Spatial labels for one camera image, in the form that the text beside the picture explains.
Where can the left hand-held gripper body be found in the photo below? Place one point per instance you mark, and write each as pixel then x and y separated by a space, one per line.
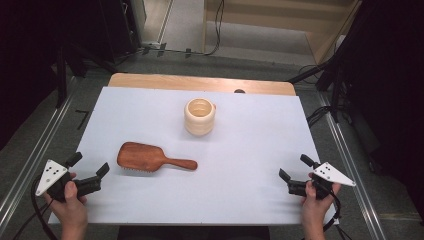
pixel 50 173

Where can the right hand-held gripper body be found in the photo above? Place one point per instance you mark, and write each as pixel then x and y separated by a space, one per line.
pixel 330 174

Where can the brown wooden hairbrush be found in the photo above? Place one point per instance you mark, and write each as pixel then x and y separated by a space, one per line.
pixel 143 157

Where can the cream ribbed cup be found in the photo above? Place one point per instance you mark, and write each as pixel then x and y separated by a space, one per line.
pixel 199 125

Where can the person's right hand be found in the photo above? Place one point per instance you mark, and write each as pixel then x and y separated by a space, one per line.
pixel 313 210

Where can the person's left hand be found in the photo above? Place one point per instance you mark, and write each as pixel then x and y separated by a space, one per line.
pixel 71 208

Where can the white table mat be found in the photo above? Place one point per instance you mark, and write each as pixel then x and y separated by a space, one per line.
pixel 233 186

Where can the black curtain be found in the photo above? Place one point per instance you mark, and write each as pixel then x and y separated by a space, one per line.
pixel 23 66
pixel 393 83

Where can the person's dark clothing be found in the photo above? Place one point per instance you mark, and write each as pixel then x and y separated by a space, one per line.
pixel 193 233

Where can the black cabinet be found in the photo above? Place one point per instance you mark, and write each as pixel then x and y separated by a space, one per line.
pixel 118 26

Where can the metal floor rail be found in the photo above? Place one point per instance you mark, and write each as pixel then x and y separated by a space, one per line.
pixel 353 166
pixel 36 156

